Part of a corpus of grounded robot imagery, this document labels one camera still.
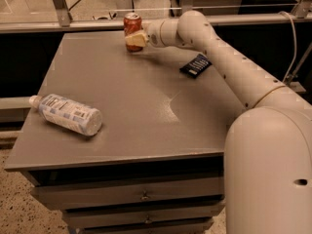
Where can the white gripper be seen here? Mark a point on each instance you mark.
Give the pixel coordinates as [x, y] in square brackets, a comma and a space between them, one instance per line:
[153, 33]

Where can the red coke can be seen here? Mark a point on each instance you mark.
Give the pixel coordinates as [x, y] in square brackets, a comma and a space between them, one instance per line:
[132, 24]

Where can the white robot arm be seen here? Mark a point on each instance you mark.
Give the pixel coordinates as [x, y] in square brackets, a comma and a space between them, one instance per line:
[268, 148]

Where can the dark blue snack packet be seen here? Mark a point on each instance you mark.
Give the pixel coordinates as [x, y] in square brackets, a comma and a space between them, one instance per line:
[196, 67]

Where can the clear plastic water bottle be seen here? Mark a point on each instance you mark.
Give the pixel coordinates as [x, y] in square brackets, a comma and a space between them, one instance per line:
[68, 113]

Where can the grey metal railing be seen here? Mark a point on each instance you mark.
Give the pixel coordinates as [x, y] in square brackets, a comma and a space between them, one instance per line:
[62, 15]

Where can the grey cabinet top drawer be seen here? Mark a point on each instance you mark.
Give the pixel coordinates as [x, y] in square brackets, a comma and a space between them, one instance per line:
[99, 194]

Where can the grey cabinet drawer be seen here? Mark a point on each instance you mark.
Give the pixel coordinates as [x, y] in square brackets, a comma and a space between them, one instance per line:
[99, 194]
[143, 215]
[186, 226]

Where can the grey cabinet middle drawer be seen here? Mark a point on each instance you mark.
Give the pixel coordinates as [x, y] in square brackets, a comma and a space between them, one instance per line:
[143, 215]

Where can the grey cabinet bottom drawer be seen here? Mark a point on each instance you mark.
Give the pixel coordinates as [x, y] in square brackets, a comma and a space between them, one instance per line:
[186, 226]

